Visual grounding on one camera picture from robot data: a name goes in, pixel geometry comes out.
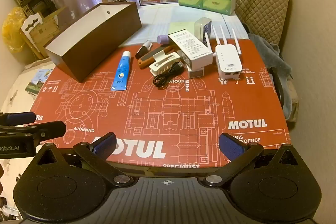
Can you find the chair with quilted cover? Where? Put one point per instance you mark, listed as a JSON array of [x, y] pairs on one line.
[[262, 3]]

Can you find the brown storage box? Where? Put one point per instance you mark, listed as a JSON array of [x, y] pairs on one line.
[[86, 56]]

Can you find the black white marker pen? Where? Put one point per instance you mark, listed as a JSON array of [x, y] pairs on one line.
[[143, 50]]

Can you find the blue white tube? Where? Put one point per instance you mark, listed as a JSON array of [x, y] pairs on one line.
[[120, 71]]

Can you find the purple cylinder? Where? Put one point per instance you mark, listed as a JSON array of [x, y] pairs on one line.
[[163, 39]]

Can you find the yellow plastic bag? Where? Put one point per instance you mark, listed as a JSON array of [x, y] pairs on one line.
[[11, 29]]

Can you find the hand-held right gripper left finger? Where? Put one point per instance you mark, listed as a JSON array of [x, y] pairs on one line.
[[105, 146]]

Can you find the small white medicine box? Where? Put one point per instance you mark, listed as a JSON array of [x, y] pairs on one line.
[[195, 72]]

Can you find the white wifi router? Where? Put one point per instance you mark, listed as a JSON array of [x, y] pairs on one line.
[[228, 64]]

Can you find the grey cloth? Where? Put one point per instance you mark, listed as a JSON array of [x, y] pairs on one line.
[[270, 56]]

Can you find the cardboard box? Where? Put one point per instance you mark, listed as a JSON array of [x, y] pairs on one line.
[[42, 29]]

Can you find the orange utility knife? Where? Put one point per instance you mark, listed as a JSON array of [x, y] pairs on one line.
[[152, 55]]

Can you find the red printed mat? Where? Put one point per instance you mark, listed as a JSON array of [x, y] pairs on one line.
[[183, 108]]

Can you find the clear plastic box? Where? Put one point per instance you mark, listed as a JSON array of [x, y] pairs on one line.
[[202, 28]]

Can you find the large white medicine box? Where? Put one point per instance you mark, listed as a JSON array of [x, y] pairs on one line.
[[191, 48]]

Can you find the white hair clip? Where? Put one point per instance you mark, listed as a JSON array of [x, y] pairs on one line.
[[162, 61]]

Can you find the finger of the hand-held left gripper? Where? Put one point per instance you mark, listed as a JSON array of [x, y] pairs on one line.
[[21, 117], [50, 129]]

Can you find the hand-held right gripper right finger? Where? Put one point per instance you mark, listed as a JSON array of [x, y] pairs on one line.
[[231, 146]]

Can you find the landscape print book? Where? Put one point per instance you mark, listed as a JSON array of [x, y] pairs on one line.
[[36, 82]]

